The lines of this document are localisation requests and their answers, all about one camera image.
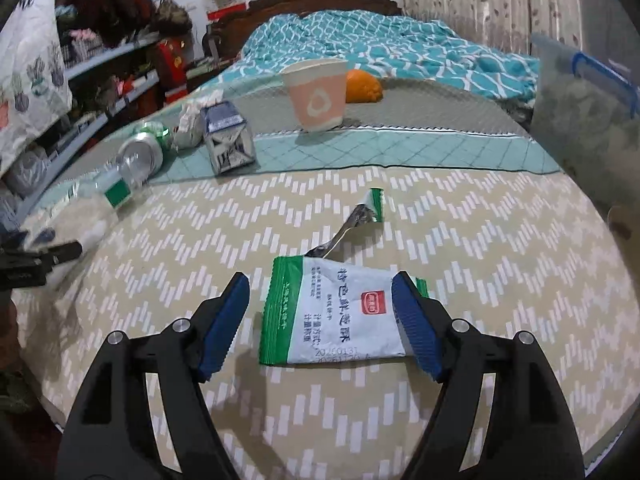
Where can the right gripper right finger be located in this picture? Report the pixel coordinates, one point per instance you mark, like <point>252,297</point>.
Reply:
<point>530,433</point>

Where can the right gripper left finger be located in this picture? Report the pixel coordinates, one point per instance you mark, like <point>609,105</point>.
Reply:
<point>109,433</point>

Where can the green white snack wrapper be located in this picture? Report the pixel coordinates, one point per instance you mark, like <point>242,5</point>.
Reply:
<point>319,311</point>

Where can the crushed green soda can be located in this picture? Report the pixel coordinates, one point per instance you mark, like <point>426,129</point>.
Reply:
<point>141,155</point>

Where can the white cactus print fabric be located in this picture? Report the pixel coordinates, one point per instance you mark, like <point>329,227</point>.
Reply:
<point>34,89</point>

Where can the beige chevron bed blanket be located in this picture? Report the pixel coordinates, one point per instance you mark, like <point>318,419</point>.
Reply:
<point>489,226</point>

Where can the crumpled white paper wrapper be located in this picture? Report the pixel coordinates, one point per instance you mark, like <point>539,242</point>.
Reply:
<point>191,125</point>

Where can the blue white milk carton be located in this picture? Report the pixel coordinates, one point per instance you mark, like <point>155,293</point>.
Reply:
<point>227,137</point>

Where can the red gift box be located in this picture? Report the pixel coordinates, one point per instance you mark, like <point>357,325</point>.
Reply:
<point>171,69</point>

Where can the grey metal shelf unit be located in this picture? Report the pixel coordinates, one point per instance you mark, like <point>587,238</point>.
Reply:
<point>95,37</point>

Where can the torn green wrapper strip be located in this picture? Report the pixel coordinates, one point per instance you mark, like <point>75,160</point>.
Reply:
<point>369,211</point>

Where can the brown handbag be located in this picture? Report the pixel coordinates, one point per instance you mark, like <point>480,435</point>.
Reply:
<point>170,19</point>

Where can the dark wooden headboard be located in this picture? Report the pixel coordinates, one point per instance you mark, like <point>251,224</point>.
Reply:
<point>228,35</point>

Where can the pink paper cup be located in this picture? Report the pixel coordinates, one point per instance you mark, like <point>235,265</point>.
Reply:
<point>317,89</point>

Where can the orange fruit piece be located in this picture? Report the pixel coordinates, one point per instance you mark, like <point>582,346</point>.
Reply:
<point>362,87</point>

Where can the teal patterned duvet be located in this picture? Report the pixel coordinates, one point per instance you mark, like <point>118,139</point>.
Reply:
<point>387,47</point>

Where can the clear storage bin blue handle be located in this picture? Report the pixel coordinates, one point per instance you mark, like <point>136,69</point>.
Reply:
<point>586,116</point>

